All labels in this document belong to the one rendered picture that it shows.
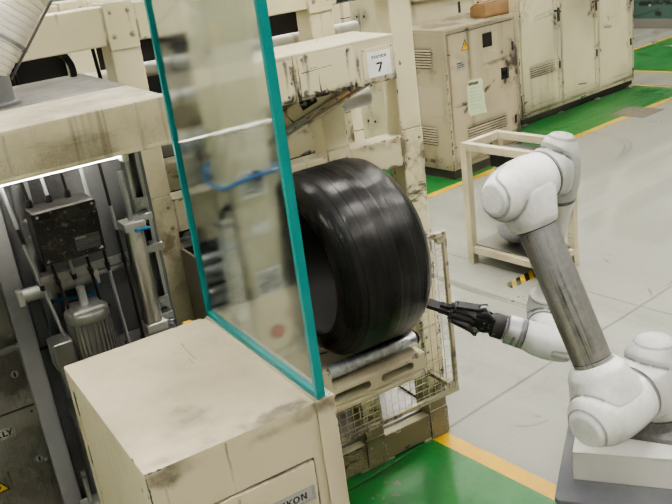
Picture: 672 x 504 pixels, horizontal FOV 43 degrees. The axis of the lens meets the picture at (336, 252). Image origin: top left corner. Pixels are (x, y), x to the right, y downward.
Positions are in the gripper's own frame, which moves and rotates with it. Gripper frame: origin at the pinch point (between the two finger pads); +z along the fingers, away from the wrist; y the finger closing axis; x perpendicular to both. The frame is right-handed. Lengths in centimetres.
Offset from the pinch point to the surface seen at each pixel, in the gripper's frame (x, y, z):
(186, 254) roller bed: 5, 19, 82
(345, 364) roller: -19.9, 15.0, 21.1
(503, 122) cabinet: 459, 246, -27
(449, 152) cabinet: 404, 252, 10
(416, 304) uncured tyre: -6.6, -5.1, 6.7
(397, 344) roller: -6.3, 15.2, 8.2
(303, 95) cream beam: 36, -33, 59
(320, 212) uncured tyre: -3.5, -25.6, 40.0
